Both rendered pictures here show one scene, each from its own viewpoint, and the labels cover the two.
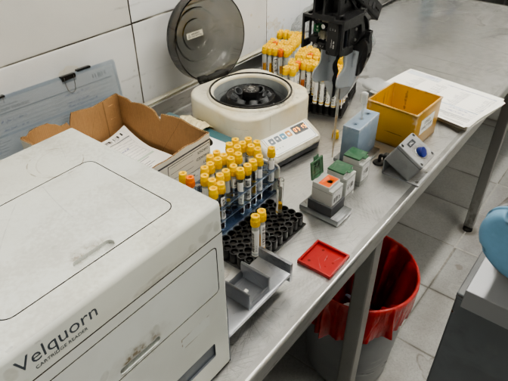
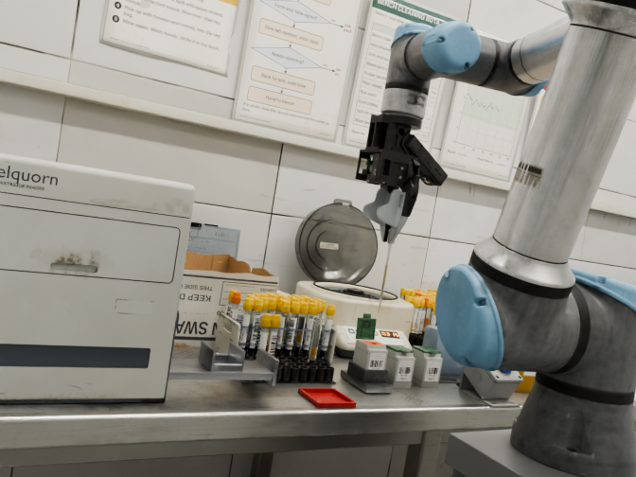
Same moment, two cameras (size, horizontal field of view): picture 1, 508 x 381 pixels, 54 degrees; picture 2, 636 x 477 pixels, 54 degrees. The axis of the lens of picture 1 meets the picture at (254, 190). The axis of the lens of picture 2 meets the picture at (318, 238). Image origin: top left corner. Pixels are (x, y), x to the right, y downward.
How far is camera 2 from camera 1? 62 cm
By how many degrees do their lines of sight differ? 39
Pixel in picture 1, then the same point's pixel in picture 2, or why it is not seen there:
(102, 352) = (44, 225)
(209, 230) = (177, 204)
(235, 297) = (204, 360)
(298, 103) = (394, 308)
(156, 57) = (287, 254)
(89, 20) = (234, 193)
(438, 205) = not seen: outside the picture
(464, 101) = not seen: hidden behind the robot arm
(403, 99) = not seen: hidden behind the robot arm
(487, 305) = (467, 451)
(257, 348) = (197, 407)
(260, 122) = (343, 304)
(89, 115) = (196, 260)
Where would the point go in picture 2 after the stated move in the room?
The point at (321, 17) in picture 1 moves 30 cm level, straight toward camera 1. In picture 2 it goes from (370, 149) to (269, 111)
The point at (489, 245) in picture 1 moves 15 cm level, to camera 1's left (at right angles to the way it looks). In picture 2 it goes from (439, 317) to (325, 291)
